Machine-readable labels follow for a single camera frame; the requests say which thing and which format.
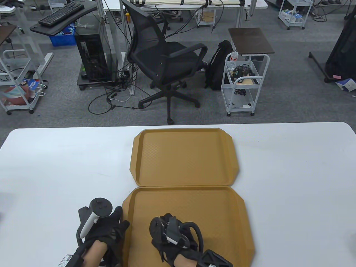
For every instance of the black backpack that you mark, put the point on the black backpack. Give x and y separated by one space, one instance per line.
218 66

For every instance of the black computer tower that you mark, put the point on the black computer tower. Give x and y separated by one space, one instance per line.
91 55

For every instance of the white metal frame table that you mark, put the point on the white metal frame table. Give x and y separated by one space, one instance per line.
116 4

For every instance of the orange bottle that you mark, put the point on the orange bottle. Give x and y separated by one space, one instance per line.
128 18

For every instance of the white rolling cart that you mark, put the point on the white rolling cart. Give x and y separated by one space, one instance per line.
244 97
14 51
295 26

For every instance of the black and white controller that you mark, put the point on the black and white controller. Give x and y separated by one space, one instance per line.
100 207
157 229

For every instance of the cardboard box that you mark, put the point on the cardboard box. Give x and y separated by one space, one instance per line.
208 17

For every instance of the blue paper bag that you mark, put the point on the blue paper bag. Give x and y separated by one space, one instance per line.
32 83

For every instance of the dark brown side table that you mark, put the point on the dark brown side table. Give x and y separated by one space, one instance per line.
5 32
250 40

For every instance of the black mesh office chair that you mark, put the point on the black mesh office chair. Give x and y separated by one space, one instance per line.
167 61

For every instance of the black rolling platform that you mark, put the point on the black rolling platform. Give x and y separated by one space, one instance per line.
91 83

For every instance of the black keyboard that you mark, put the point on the black keyboard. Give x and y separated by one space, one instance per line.
61 14

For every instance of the clear water bottle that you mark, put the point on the clear water bottle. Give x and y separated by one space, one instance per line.
232 62

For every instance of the white and blue box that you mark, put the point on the white and blue box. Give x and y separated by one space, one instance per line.
347 84

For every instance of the black wrist camera with label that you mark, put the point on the black wrist camera with label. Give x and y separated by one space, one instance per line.
66 261

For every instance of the black curved desk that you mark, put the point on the black curved desk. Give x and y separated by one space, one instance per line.
90 7

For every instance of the person's right hand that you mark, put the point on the person's right hand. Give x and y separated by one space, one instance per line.
172 251

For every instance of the blue plastic crate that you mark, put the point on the blue plastic crate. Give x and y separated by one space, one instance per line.
62 40

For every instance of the person's left forearm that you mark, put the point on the person's left forearm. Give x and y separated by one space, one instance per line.
96 254

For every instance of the brown plastic food tray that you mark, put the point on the brown plastic food tray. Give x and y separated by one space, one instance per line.
183 158
217 217

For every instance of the red patterned bag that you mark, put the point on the red patterned bag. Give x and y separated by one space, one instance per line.
16 96

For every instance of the person's left hand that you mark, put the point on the person's left hand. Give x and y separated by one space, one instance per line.
114 228

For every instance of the black covered stand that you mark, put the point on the black covered stand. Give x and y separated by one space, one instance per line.
343 55

